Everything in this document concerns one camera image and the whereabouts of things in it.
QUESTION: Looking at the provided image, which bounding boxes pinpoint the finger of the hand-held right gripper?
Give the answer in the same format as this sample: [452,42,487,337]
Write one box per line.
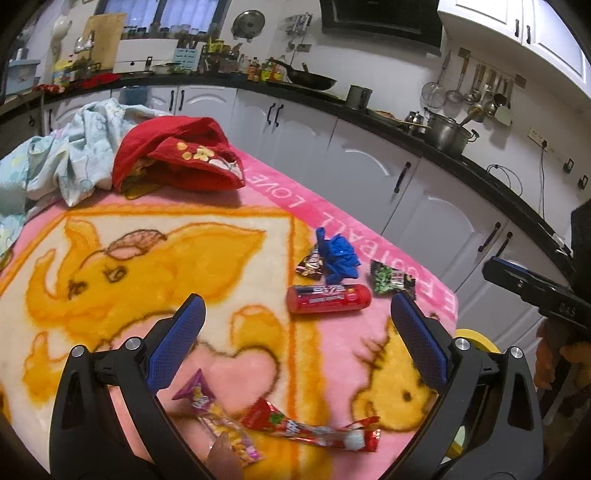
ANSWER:
[482,261,571,320]
[488,257,530,273]

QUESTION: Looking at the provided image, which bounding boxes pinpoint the hanging pan lid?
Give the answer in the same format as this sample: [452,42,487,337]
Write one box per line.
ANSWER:
[232,10,266,43]

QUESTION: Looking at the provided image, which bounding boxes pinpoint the dark framed window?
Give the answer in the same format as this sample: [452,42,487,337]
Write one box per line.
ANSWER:
[95,0,232,40]

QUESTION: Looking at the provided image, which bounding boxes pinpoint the red white snack wrapper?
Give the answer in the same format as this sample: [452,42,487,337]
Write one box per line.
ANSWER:
[240,398,382,454]

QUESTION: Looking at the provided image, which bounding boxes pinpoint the person's right hand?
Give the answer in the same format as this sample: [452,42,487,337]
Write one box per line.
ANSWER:
[534,318,591,389]

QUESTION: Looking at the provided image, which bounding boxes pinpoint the person's left hand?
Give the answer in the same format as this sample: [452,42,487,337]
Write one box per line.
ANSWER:
[207,432,244,480]

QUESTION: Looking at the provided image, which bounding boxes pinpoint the pale green spatula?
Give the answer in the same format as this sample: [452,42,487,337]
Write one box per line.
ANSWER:
[496,80,514,126]

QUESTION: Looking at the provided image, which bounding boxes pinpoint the wire mesh strainer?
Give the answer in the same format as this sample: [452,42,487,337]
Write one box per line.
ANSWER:
[421,51,451,109]

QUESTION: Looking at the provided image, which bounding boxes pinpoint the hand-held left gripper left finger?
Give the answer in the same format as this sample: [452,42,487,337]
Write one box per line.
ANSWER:
[48,294,218,480]

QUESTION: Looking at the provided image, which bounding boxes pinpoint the group of sauce bottles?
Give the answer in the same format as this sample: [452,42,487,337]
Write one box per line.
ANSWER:
[203,39,289,84]

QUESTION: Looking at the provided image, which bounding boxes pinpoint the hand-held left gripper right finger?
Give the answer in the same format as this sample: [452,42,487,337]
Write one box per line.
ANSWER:
[365,291,543,480]

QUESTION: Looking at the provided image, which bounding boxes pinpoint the red candy tube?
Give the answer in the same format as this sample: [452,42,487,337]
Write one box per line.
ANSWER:
[286,284,373,315]

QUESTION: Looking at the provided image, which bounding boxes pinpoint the yellow rimmed black bin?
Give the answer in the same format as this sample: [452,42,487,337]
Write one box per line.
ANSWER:
[445,327,503,460]

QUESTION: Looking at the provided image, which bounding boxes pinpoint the pink printed blanket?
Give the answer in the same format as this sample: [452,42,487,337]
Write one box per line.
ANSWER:
[0,124,462,480]

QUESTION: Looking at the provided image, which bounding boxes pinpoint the black cable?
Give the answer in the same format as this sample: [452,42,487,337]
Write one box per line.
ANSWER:
[489,148,555,222]

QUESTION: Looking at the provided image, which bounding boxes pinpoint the hanging metal utensils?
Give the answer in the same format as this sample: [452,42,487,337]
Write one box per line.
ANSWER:
[445,58,509,123]

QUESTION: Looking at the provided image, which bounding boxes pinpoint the red dish cloth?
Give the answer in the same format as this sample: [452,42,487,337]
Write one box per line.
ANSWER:
[39,71,122,90]

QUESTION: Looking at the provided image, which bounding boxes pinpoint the blue utensil holder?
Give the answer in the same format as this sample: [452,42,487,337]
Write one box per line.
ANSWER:
[177,46,202,73]

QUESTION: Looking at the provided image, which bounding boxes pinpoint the green black wrapper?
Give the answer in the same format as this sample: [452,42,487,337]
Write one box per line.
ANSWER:
[369,260,417,301]

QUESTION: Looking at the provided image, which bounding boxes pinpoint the light blue cloth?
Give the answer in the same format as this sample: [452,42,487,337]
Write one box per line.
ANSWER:
[0,99,167,259]

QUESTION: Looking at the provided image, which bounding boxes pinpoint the pale blue plastic basket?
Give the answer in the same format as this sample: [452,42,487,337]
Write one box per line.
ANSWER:
[7,60,40,95]

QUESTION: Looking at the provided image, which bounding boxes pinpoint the black wok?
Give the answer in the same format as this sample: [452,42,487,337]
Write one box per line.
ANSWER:
[268,58,338,90]

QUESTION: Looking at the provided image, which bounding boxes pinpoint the white plastic holder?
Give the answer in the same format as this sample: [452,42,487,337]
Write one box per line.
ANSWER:
[48,14,68,70]

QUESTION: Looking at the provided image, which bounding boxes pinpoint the dark candy wrapper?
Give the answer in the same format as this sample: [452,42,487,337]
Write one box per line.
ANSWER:
[295,246,325,281]

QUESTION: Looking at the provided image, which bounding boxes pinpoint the white wall cabinets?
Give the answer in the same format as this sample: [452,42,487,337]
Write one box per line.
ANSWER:
[436,0,591,88]

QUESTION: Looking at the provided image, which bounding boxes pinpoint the row of spice jars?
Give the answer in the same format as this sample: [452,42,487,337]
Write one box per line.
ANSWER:
[122,23,204,40]

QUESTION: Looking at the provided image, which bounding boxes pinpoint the black range hood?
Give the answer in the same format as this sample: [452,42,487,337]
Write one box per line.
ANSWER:
[320,0,443,49]

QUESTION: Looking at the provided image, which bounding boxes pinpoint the steel cooking pot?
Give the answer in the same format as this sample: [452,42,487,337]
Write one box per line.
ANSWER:
[424,108,480,155]

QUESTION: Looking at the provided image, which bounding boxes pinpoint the wooden cutting board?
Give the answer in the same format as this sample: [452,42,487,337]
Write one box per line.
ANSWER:
[82,13,127,75]

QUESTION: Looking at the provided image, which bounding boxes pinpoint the purple pink snack wrapper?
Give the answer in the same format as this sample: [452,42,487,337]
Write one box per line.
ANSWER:
[172,369,262,464]

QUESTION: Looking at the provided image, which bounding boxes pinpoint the metal cup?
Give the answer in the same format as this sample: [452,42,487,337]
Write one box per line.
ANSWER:
[347,84,373,110]

